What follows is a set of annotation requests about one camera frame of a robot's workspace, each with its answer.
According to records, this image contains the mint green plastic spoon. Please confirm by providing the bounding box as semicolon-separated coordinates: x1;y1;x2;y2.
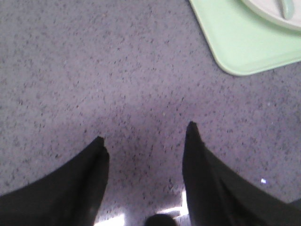
279;0;295;20

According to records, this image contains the light green plastic tray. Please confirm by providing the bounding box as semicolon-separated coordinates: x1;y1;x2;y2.
190;0;301;76

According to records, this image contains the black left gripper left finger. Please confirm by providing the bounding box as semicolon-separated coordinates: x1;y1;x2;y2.
0;137;110;226

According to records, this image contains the cream round plate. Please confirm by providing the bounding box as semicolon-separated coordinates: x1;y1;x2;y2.
242;0;301;31

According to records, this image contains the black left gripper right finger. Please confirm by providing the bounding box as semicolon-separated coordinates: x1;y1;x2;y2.
182;121;301;226

